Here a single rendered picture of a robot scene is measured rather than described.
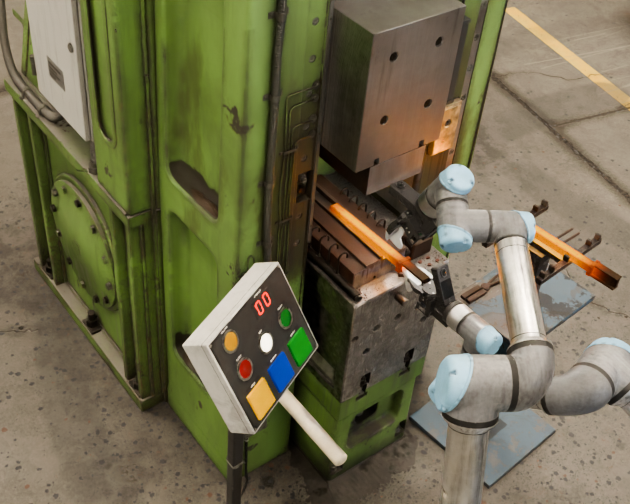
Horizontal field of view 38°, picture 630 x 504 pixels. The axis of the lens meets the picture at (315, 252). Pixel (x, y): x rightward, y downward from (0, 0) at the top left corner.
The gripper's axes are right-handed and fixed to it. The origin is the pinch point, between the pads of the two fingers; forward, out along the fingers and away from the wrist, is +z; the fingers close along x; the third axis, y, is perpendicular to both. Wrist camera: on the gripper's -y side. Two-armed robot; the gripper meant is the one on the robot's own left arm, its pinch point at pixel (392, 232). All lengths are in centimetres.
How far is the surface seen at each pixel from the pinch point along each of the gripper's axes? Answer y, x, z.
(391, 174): -14.7, 10.1, 0.4
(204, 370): 9, -59, 11
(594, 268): 33, 65, 13
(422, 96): -25.0, 16.7, -19.6
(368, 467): 52, 15, 113
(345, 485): 53, 3, 112
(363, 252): -4.7, 9.2, 31.2
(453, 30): -33, 24, -35
